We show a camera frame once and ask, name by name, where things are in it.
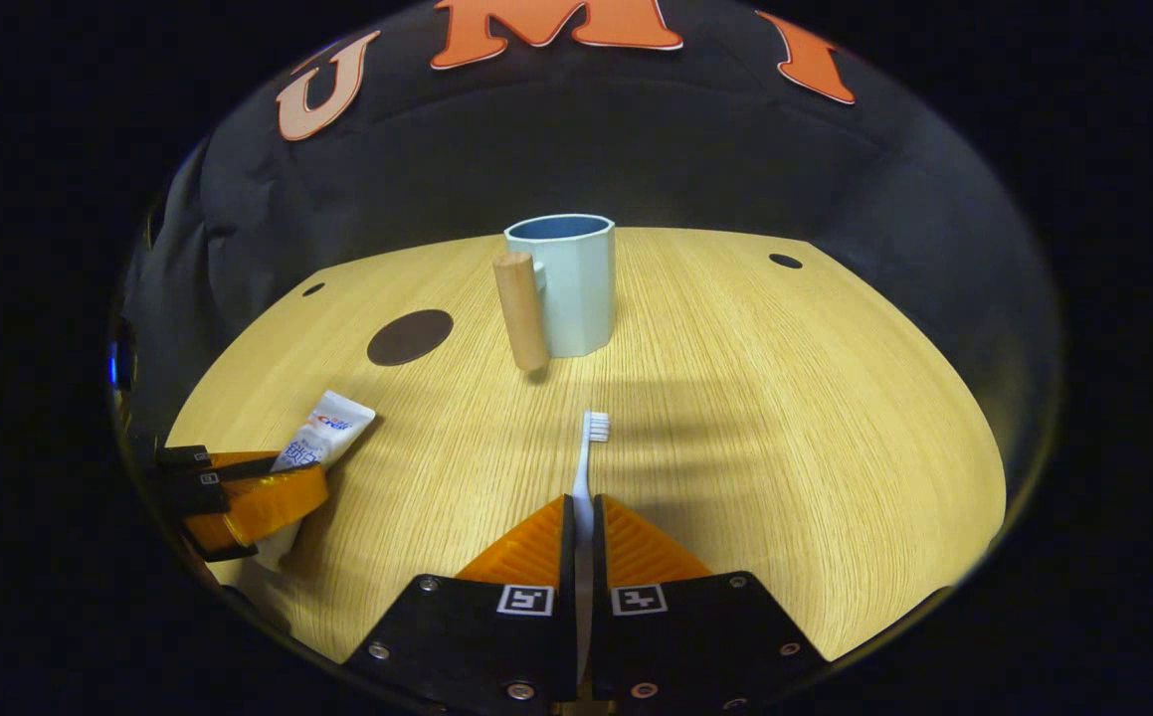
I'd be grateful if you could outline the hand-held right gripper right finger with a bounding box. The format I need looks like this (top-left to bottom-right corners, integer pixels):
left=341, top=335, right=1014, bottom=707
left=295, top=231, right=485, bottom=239
left=591, top=494, right=831, bottom=712

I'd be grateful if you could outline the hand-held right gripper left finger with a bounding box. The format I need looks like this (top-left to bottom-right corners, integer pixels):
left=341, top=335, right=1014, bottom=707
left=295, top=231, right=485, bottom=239
left=342, top=494, right=577, bottom=712

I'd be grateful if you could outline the white toothpaste tube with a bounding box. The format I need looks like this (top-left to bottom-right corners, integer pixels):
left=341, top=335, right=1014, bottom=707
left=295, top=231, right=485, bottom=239
left=253, top=390, right=377, bottom=573

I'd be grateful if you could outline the white toothbrush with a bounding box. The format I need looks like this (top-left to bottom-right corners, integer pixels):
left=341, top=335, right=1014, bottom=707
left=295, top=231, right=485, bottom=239
left=572, top=411, right=611, bottom=687

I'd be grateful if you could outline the dark brown round coaster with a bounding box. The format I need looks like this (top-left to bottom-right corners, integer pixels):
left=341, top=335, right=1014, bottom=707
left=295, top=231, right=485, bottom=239
left=367, top=309, right=455, bottom=367

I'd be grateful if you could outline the pale blue cup wooden handle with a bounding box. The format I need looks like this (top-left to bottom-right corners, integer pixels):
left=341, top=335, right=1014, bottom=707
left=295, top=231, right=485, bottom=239
left=493, top=214, right=617, bottom=372

